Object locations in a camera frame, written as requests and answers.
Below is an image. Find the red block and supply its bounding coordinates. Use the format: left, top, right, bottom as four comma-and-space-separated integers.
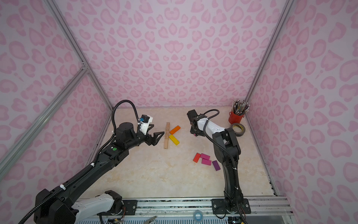
193, 153, 201, 163

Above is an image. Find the magenta block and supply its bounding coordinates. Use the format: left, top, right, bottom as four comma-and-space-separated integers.
200, 154, 210, 160
201, 159, 212, 166

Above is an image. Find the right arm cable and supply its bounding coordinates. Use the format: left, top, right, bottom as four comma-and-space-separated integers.
202, 109, 248, 224

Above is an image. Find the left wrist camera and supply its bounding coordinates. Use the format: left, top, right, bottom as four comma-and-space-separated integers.
139, 114, 153, 135

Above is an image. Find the orange block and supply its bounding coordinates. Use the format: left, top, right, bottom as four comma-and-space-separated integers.
170, 126, 181, 135

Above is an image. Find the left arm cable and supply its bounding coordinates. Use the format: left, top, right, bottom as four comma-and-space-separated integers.
18, 100, 140, 224

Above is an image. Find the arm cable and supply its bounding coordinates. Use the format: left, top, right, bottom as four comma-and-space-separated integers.
18, 100, 140, 224
202, 109, 248, 224

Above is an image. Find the purple block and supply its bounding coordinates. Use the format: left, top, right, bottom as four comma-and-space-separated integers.
212, 161, 221, 171

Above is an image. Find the yellow block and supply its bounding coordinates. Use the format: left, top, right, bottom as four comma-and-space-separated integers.
169, 134, 180, 145

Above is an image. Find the red pen cup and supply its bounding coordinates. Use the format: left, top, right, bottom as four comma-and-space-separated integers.
228, 112, 245, 124

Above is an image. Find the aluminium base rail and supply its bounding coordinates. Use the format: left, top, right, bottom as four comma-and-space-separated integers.
51, 195, 298, 224

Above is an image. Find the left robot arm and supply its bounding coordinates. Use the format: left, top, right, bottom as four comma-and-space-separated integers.
32, 122, 164, 224

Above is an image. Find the dark tape roll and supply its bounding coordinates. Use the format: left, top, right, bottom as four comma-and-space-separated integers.
231, 123, 246, 137

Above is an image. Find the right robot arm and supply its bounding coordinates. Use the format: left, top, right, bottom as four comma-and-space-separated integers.
187, 109, 244, 214

